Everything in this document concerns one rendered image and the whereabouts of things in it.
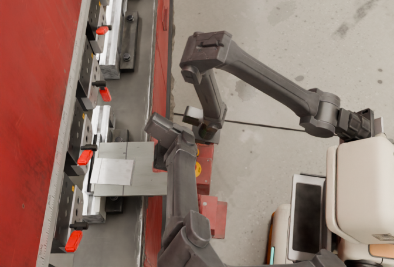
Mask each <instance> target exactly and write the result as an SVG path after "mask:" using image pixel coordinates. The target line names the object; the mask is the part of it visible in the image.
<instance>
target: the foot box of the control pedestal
mask: <svg viewBox="0 0 394 267"><path fill-rule="evenodd" d="M201 198H202V202H207V205H206V216H205V217H207V218H208V219H209V220H210V230H211V236H212V238H216V239H224V238H225V229H226V214H227V202H224V201H218V197H214V196H207V195H201Z"/></svg>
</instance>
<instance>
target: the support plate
mask: <svg viewBox="0 0 394 267"><path fill-rule="evenodd" d="M126 146H127V142H120V143H100V147H99V152H98V158H102V159H103V158H110V159H122V160H125V154H123V153H126ZM134 158H135V167H134V174H133V181H132V185H125V186H124V195H122V194H123V185H111V184H95V188H94V197H126V196H160V195H167V178H168V173H167V172H161V173H154V172H152V164H153V161H154V141H149V142H128V147H127V160H134Z"/></svg>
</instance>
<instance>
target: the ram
mask: <svg viewBox="0 0 394 267"><path fill-rule="evenodd" d="M82 1H83V0H0V267H37V263H38V256H39V250H40V243H41V239H42V232H43V226H44V222H45V215H46V209H47V202H48V198H49V192H50V185H51V181H52V175H53V168H54V164H55V158H56V151H57V145H58V141H59V134H60V128H61V123H62V117H63V111H64V104H65V100H66V93H67V87H68V82H69V76H70V70H71V65H72V59H73V52H74V46H75V42H76V35H77V28H78V25H79V18H80V11H81V5H82ZM90 1H91V0H87V4H86V11H85V15H84V22H83V29H82V33H81V40H80V46H79V53H78V57H77V65H76V71H75V76H74V82H73V89H72V96H71V100H70V107H69V114H68V118H67V125H66V132H65V136H64V143H63V150H62V156H61V161H60V167H59V174H58V178H57V185H56V192H55V199H54V203H53V210H52V217H51V221H50V228H49V235H48V239H47V245H46V252H45V260H44V264H43V267H48V265H49V258H50V251H51V247H52V239H53V233H54V228H55V221H56V214H57V207H58V203H59V195H60V189H61V184H62V177H63V170H64V163H65V158H66V151H67V144H68V140H69V133H70V126H71V122H72V114H73V108H74V100H75V96H76V89H77V82H78V77H79V70H80V63H81V56H82V52H83V45H84V38H85V33H86V26H87V19H88V15H89V7H90Z"/></svg>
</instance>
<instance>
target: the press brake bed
mask: <svg viewBox="0 0 394 267"><path fill-rule="evenodd" d="M162 4H163V0H157V4H156V16H155V36H154V57H153V69H152V90H151V111H150V117H151V116H152V114H153V113H154V112H156V113H158V114H160V115H162V116H163V117H165V118H166V119H168V120H170V101H171V62H172V21H173V0H164V5H165V9H167V7H168V26H167V31H163V27H162ZM166 211H167V196H166V195H160V196H154V197H148V196H146V197H145V218H144V239H143V250H142V267H157V255H158V252H159V251H160V250H161V248H162V247H163V246H162V238H163V234H164V231H165V224H166Z"/></svg>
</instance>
